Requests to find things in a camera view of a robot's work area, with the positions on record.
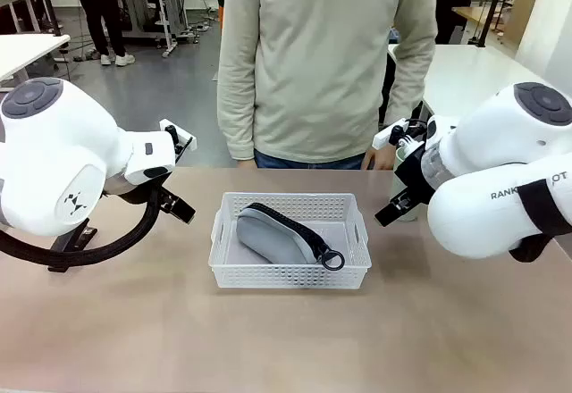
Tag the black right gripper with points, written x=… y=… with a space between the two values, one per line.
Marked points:
x=413 y=178

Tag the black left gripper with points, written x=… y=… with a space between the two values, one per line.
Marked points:
x=143 y=191

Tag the grey zippered pouch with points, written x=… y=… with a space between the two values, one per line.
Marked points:
x=272 y=236

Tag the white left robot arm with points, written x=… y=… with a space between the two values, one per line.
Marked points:
x=53 y=152

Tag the person's right forearm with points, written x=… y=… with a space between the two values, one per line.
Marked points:
x=237 y=111

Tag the person's left forearm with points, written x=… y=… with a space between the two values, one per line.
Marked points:
x=409 y=85

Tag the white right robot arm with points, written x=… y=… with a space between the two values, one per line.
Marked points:
x=491 y=143

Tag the white perforated plastic basket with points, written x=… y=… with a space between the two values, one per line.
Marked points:
x=286 y=277

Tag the person's left hand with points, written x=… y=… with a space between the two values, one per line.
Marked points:
x=381 y=158

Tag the pale green plastic cup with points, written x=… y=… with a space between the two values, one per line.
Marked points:
x=407 y=216

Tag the large white table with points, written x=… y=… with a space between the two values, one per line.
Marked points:
x=473 y=76

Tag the person in beige sweater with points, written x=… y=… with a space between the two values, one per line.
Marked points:
x=322 y=53

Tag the wooden table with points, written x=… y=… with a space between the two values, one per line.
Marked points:
x=478 y=15

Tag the person in black clothes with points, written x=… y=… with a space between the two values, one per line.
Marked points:
x=96 y=9

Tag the small white table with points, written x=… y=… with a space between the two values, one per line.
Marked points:
x=27 y=51

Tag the dark clothed background person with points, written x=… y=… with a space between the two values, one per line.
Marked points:
x=456 y=0

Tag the black slanted pole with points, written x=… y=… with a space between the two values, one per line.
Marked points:
x=491 y=4

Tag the cardboard box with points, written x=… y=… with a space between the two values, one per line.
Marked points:
x=523 y=4

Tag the black pole with clamp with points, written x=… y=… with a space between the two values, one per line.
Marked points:
x=49 y=0

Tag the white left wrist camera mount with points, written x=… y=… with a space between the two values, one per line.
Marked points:
x=190 y=142

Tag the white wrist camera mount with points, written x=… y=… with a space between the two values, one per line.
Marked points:
x=190 y=142
x=382 y=136

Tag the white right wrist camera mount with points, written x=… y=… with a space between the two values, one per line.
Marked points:
x=382 y=136

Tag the orange post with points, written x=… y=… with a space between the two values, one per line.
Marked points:
x=221 y=22

